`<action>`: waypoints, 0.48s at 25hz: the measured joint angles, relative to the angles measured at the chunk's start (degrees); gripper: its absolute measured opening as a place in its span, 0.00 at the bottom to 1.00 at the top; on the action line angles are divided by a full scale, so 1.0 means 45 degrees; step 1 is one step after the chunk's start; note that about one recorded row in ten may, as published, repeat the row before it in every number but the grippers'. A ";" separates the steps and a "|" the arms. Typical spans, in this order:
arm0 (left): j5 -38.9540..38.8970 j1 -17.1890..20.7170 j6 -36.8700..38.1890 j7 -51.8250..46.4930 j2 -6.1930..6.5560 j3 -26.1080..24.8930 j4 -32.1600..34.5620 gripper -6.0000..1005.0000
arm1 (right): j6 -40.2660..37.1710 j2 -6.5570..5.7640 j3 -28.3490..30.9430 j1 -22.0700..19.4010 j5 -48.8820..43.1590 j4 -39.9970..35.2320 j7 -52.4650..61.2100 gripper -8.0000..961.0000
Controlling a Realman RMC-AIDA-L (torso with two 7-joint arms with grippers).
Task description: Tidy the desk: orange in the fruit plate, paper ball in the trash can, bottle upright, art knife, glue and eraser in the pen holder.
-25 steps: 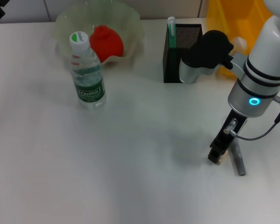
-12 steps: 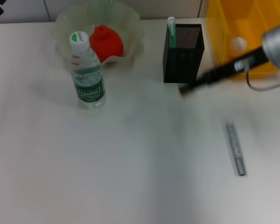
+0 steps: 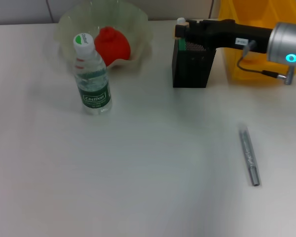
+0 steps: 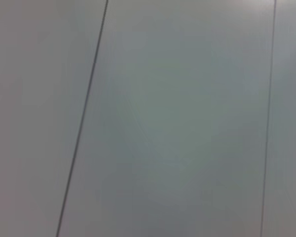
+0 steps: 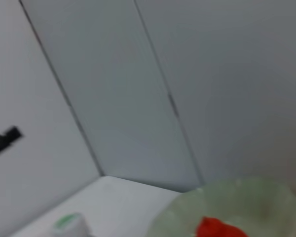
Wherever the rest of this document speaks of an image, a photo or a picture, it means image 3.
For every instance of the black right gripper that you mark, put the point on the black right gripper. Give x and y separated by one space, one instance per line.
224 34

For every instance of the beige eraser with barcode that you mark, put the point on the beige eraser with barcode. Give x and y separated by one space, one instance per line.
186 23

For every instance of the green pen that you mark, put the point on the green pen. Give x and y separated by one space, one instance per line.
181 45

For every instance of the clear water bottle green label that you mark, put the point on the clear water bottle green label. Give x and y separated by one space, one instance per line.
93 81

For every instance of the black mesh pen holder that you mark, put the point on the black mesh pen holder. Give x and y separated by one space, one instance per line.
190 69

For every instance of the translucent green fruit bowl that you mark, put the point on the translucent green fruit bowl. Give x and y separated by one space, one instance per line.
135 24

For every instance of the grey pen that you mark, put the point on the grey pen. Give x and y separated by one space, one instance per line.
248 155

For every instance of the yellow plastic bin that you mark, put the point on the yellow plastic bin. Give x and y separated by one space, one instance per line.
261 12

